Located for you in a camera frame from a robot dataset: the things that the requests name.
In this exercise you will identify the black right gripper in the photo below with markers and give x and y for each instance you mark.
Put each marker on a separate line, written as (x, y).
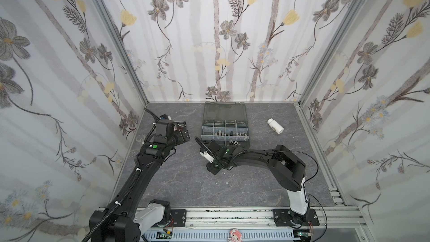
(213, 156)

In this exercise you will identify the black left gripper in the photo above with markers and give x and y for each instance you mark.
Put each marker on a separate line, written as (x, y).
(181, 139)

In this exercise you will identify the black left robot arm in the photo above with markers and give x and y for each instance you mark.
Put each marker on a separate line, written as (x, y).
(116, 222)

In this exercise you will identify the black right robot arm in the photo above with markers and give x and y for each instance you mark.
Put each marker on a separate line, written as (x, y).
(287, 168)

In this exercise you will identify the green compartment organizer box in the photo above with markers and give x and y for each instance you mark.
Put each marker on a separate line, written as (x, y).
(230, 117)

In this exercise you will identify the clear plastic cup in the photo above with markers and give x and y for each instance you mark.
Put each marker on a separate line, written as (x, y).
(140, 138)

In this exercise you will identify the white plastic bottle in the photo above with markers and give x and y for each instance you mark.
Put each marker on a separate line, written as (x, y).
(275, 126)

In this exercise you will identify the pink cartoon figure sticker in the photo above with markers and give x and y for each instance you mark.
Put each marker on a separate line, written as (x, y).
(235, 236)

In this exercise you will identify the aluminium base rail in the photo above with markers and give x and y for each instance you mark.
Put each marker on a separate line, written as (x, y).
(262, 224)

